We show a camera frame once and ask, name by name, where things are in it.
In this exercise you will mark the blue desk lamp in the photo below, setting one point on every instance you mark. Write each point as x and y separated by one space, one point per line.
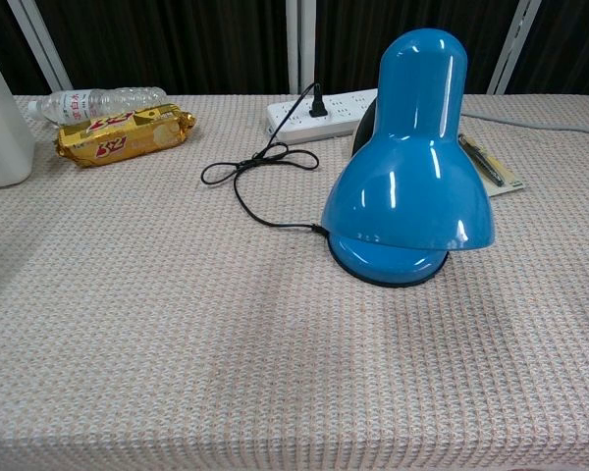
412 186

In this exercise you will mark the white power strip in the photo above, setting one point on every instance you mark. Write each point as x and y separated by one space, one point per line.
299 120

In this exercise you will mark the woven beige tablecloth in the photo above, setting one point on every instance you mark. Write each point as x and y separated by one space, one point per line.
176 319

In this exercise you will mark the gold snack package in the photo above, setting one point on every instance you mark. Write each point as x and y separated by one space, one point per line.
123 135

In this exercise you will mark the black pen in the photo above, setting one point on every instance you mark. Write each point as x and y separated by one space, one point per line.
481 164

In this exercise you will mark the white notepad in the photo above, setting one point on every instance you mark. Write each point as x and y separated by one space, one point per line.
503 179

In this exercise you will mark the clear plastic water bottle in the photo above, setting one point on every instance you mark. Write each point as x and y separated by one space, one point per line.
93 103

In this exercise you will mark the white plastic container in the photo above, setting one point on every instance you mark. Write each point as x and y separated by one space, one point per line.
0 127

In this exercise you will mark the white metal frame post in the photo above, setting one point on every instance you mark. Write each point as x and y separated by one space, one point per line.
510 44
46 44
298 44

